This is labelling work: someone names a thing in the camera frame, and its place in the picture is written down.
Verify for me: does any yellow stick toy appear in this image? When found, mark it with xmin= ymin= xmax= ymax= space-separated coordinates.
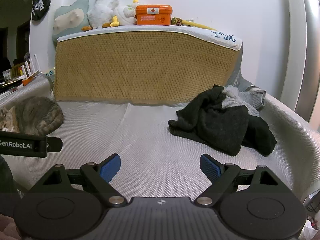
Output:
xmin=171 ymin=17 xmax=218 ymax=32

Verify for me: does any pale green cream cushion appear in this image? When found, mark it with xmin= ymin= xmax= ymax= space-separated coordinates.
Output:
xmin=52 ymin=0 xmax=90 ymax=43

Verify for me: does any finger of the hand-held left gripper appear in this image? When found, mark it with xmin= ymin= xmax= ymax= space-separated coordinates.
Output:
xmin=46 ymin=137 xmax=63 ymax=153

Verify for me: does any white green duck plush toy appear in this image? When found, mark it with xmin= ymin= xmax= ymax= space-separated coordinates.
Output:
xmin=102 ymin=0 xmax=140 ymax=28

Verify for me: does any stack of books and boxes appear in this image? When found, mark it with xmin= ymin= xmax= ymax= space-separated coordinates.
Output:
xmin=0 ymin=64 xmax=25 ymax=100

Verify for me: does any white slatted rack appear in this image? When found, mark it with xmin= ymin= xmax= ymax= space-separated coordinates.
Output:
xmin=21 ymin=53 xmax=42 ymax=78

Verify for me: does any black hanging bag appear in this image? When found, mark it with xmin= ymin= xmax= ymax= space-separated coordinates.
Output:
xmin=31 ymin=0 xmax=53 ymax=21

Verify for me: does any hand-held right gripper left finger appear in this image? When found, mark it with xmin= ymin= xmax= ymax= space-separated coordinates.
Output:
xmin=31 ymin=153 xmax=126 ymax=207

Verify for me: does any grey tabby cat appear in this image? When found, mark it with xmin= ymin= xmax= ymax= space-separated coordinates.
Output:
xmin=0 ymin=96 xmax=64 ymax=135

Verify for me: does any silver grey tall panel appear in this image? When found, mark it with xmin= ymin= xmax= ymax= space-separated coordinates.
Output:
xmin=294 ymin=0 xmax=320 ymax=130

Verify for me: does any grey woven bed mat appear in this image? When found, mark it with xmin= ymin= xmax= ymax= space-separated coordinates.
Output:
xmin=0 ymin=76 xmax=320 ymax=240

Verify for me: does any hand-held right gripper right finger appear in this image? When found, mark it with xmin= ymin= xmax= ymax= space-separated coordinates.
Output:
xmin=195 ymin=153 xmax=290 ymax=207

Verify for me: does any white goose plush toy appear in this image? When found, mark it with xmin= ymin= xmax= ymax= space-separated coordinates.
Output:
xmin=81 ymin=0 xmax=120 ymax=30

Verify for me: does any dark sweater with squirrel embroidery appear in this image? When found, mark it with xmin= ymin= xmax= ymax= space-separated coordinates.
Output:
xmin=168 ymin=86 xmax=250 ymax=157

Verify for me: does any pale printed cloth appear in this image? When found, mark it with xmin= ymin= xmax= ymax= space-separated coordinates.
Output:
xmin=40 ymin=67 xmax=56 ymax=77

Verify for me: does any grey and black knit sweater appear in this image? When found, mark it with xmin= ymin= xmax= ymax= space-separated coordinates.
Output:
xmin=221 ymin=84 xmax=277 ymax=157

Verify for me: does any orange first aid box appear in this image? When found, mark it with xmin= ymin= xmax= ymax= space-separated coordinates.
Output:
xmin=135 ymin=4 xmax=172 ymax=26

